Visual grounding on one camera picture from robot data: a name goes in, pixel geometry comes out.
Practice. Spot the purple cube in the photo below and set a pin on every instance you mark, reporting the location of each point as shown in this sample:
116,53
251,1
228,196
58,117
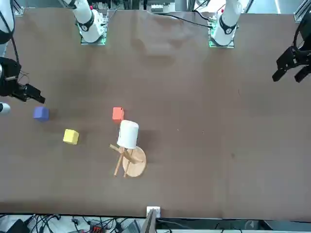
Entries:
41,114

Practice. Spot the yellow cube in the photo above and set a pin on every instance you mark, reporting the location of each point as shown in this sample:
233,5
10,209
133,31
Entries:
70,136

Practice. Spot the aluminium profile post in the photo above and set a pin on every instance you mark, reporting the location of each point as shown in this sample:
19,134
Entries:
150,223

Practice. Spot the grey power adapter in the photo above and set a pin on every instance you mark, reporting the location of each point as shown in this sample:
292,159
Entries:
132,227

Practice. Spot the white bracket plate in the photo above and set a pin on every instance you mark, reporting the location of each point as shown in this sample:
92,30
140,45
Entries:
156,210

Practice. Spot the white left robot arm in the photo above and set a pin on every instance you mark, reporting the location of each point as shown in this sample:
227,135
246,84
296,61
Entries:
226,21

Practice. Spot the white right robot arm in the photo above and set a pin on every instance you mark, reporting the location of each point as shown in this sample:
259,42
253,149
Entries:
85,14

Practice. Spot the red cube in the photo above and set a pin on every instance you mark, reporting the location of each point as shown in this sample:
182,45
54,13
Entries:
117,114

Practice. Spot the wooden cup rack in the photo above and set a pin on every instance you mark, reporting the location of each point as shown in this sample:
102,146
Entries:
136,165

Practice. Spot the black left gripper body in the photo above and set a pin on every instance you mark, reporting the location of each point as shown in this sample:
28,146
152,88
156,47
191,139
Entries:
302,57

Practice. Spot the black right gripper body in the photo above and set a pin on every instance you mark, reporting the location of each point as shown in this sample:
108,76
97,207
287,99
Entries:
9,72

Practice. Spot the white cup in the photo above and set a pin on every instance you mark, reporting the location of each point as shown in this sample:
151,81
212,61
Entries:
128,133

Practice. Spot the red and black power strip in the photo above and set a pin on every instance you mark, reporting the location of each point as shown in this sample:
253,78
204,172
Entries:
96,229

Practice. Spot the black device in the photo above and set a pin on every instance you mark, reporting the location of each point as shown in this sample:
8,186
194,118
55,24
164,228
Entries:
14,227

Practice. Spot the aluminium frame profile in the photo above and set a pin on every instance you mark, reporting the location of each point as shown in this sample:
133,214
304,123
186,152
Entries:
19,8
302,13

